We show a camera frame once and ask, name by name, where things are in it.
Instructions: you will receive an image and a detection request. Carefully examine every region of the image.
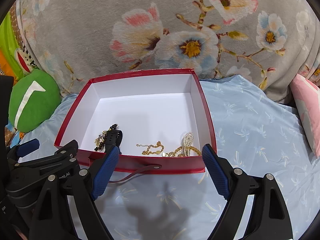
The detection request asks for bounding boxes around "pearl hair clip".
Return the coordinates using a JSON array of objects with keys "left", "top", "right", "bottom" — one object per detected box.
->
[{"left": 179, "top": 131, "right": 195, "bottom": 157}]

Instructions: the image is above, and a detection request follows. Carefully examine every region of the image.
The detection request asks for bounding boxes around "thin gold chain bracelet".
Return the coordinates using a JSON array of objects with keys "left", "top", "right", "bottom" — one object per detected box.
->
[{"left": 136, "top": 141, "right": 167, "bottom": 158}]

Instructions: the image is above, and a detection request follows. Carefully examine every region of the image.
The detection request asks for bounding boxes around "grey floral blanket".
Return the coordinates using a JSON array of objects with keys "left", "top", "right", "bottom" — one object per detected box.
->
[{"left": 15, "top": 0, "right": 320, "bottom": 103}]

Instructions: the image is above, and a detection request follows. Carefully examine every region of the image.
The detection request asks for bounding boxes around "thick gold link chain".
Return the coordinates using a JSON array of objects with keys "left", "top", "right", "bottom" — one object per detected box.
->
[{"left": 166, "top": 146, "right": 202, "bottom": 158}]

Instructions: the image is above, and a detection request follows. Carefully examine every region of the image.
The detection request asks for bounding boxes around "pink and white pillow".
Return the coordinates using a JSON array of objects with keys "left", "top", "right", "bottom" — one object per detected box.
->
[{"left": 291, "top": 74, "right": 320, "bottom": 159}]

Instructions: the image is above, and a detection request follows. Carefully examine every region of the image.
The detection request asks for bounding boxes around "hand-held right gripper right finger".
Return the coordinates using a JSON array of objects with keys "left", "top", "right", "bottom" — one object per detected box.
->
[{"left": 201, "top": 143, "right": 294, "bottom": 240}]

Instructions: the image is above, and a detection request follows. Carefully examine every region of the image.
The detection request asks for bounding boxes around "red box with strap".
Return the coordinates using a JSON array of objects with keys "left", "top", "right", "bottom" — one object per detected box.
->
[{"left": 54, "top": 68, "right": 217, "bottom": 184}]

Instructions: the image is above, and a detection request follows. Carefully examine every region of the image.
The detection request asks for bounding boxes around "black bead bracelet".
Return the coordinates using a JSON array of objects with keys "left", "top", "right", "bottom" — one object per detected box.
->
[{"left": 94, "top": 123, "right": 119, "bottom": 152}]

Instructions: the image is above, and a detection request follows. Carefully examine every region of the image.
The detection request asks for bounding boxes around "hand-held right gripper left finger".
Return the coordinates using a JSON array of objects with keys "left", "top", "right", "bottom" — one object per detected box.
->
[{"left": 29, "top": 146, "right": 120, "bottom": 240}]

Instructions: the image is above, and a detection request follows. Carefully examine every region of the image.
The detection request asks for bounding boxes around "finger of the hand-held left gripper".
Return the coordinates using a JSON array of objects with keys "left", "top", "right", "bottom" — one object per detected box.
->
[
  {"left": 10, "top": 140, "right": 79, "bottom": 183},
  {"left": 6, "top": 138, "right": 41, "bottom": 161}
]

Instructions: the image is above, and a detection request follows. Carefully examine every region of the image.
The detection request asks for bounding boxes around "small gold chain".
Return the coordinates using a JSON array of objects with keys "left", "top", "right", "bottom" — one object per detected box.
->
[{"left": 94, "top": 130, "right": 108, "bottom": 147}]

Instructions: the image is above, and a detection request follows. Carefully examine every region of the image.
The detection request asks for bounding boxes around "green round pillow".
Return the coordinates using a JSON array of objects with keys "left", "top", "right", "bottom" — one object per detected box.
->
[{"left": 9, "top": 69, "right": 61, "bottom": 133}]

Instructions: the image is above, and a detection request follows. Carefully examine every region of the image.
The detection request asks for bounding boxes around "black perforated strap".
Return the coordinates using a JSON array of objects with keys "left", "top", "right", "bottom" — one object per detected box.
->
[{"left": 103, "top": 129, "right": 123, "bottom": 153}]

